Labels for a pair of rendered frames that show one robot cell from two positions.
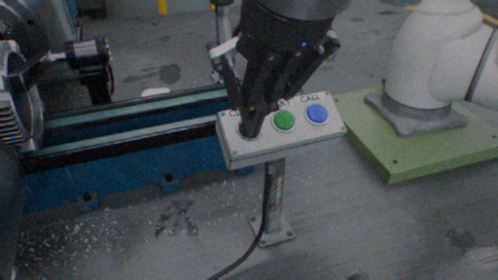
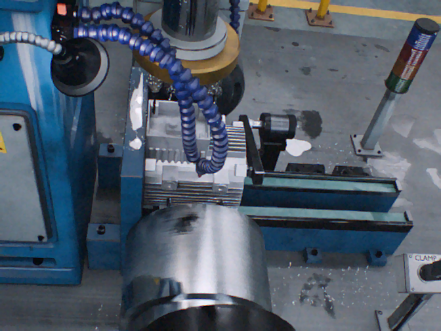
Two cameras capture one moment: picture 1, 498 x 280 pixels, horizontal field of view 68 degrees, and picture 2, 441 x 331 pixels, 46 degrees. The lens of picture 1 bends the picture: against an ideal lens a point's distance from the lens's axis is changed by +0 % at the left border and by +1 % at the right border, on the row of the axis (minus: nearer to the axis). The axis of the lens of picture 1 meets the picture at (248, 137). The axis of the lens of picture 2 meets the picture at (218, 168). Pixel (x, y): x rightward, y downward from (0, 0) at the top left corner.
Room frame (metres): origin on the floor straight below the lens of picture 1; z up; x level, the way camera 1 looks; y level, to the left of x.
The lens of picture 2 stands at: (-0.21, 0.34, 1.84)
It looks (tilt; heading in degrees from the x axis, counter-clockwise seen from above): 48 degrees down; 7
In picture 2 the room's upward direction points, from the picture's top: 12 degrees clockwise
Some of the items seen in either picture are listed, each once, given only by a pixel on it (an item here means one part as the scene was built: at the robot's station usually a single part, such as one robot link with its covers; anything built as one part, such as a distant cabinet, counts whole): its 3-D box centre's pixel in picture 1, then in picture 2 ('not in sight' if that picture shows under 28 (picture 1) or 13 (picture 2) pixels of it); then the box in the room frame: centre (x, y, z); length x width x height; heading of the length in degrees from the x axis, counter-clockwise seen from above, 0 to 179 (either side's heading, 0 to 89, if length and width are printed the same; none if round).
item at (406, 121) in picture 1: (409, 97); not in sight; (0.77, -0.40, 0.86); 0.22 x 0.18 x 0.06; 15
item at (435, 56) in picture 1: (435, 50); not in sight; (0.75, -0.41, 1.00); 0.18 x 0.16 x 0.22; 54
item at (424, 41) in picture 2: not in sight; (422, 35); (0.97, 0.07, 1.19); 0.06 x 0.06 x 0.04
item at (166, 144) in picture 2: not in sight; (177, 132); (0.50, 0.52, 1.11); 0.12 x 0.11 x 0.07; 108
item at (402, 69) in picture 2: not in sight; (407, 65); (0.97, 0.07, 1.10); 0.06 x 0.06 x 0.04
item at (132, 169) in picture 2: not in sight; (118, 173); (0.46, 0.63, 0.97); 0.30 x 0.11 x 0.34; 19
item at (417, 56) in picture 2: not in sight; (414, 50); (0.97, 0.07, 1.14); 0.06 x 0.06 x 0.04
